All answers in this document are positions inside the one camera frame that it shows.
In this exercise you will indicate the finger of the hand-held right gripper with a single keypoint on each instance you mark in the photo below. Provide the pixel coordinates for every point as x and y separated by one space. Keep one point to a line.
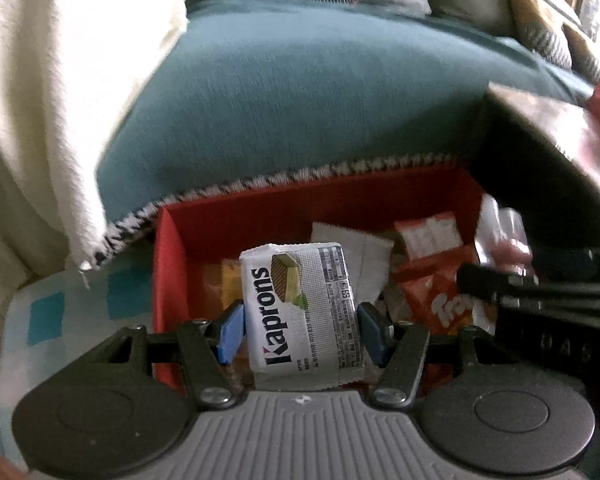
510 285
575 262

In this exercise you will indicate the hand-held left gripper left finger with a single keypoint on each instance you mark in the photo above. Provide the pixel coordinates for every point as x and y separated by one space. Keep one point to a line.
231 332

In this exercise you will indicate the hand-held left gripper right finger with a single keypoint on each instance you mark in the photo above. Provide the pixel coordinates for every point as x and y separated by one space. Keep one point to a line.
372 335

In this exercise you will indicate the white wafer packet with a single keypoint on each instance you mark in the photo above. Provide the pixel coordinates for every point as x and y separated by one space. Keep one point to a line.
300 320

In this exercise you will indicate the red cardboard box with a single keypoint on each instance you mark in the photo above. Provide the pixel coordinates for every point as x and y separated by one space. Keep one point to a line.
305 205

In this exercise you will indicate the round glossy table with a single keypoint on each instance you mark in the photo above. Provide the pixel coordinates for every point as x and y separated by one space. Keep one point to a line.
545 125

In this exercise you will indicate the blue checked cloth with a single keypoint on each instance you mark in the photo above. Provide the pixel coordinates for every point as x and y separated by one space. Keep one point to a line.
45 320

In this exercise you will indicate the patterned throw pillow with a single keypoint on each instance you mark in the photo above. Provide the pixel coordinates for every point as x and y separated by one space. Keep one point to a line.
582 52
540 25

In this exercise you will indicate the teal sofa cushion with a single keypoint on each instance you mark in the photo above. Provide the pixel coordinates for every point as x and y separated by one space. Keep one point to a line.
290 100

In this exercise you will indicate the white blanket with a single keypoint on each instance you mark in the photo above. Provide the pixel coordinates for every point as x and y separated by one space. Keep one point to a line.
55 85

